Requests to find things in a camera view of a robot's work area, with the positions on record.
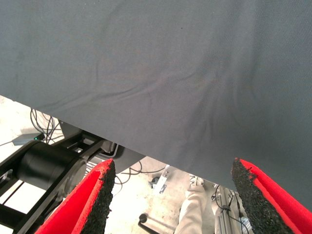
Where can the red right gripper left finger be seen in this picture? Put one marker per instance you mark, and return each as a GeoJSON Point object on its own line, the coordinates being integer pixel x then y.
{"type": "Point", "coordinates": [85, 207]}

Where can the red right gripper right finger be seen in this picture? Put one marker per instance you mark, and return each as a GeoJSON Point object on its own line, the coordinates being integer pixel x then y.
{"type": "Point", "coordinates": [265, 202]}

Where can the black office chair base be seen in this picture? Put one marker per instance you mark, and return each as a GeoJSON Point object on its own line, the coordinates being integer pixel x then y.
{"type": "Point", "coordinates": [143, 219]}

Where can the white cloth bundle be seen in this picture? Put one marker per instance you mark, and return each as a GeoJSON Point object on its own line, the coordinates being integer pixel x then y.
{"type": "Point", "coordinates": [192, 209]}

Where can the aluminium table leg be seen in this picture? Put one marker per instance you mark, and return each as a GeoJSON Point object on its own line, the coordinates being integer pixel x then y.
{"type": "Point", "coordinates": [161, 180]}

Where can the grey power adapter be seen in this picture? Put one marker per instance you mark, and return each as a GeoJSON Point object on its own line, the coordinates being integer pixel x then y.
{"type": "Point", "coordinates": [26, 139]}

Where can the dark grey table cloth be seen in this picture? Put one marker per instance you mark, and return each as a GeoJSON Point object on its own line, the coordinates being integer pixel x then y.
{"type": "Point", "coordinates": [156, 61]}

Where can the aluminium profile frame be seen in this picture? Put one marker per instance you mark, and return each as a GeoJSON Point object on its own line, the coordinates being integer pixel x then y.
{"type": "Point", "coordinates": [226, 214]}

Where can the black robot body frame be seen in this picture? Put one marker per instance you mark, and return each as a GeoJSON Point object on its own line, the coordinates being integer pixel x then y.
{"type": "Point", "coordinates": [48, 165]}

